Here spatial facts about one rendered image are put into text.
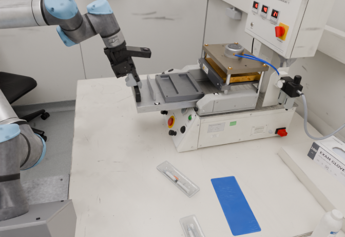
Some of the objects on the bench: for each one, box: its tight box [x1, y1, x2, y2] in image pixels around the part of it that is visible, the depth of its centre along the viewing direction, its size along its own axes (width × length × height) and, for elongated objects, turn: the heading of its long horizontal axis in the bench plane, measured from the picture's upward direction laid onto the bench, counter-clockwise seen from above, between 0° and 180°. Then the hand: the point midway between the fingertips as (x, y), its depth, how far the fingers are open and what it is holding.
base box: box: [177, 107, 296, 152], centre depth 123 cm, size 54×38×17 cm
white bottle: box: [311, 209, 343, 237], centre depth 76 cm, size 5×5×14 cm
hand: (141, 85), depth 106 cm, fingers closed, pressing on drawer
